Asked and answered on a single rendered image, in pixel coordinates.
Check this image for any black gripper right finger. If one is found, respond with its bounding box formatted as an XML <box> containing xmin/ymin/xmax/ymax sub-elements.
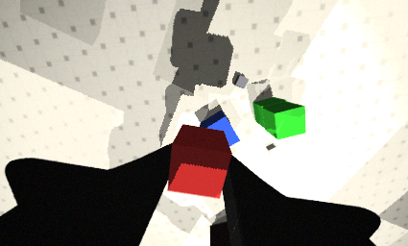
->
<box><xmin>222</xmin><ymin>155</ymin><xmax>381</xmax><ymax>246</ymax></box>

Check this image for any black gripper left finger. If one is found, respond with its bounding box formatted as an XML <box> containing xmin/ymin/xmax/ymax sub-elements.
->
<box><xmin>5</xmin><ymin>142</ymin><xmax>173</xmax><ymax>246</ymax></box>

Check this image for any red block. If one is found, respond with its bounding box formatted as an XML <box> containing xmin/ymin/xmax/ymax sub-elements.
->
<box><xmin>167</xmin><ymin>124</ymin><xmax>232</xmax><ymax>199</ymax></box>

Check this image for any green block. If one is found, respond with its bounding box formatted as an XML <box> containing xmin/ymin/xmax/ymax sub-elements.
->
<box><xmin>262</xmin><ymin>101</ymin><xmax>305</xmax><ymax>140</ymax></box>
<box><xmin>253</xmin><ymin>97</ymin><xmax>287</xmax><ymax>129</ymax></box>

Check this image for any blue block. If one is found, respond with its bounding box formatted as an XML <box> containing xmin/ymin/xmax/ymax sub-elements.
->
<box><xmin>200</xmin><ymin>110</ymin><xmax>240</xmax><ymax>146</ymax></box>

